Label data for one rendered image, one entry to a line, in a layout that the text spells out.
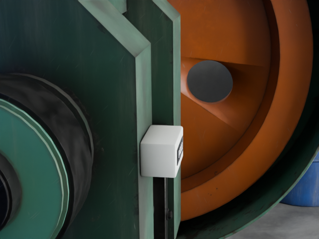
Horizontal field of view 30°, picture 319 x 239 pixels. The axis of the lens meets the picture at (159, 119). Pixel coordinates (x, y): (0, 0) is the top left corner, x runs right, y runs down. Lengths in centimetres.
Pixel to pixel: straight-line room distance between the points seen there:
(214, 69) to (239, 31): 302
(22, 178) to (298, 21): 70
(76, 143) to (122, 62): 10
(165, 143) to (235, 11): 56
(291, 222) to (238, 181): 235
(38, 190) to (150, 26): 42
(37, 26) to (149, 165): 19
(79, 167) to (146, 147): 11
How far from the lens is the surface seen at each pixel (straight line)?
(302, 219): 359
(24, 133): 53
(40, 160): 54
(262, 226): 347
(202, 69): 419
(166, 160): 65
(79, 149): 57
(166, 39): 90
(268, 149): 118
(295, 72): 114
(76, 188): 55
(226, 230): 123
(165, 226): 97
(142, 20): 91
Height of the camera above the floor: 154
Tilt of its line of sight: 16 degrees down
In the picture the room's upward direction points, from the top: 1 degrees counter-clockwise
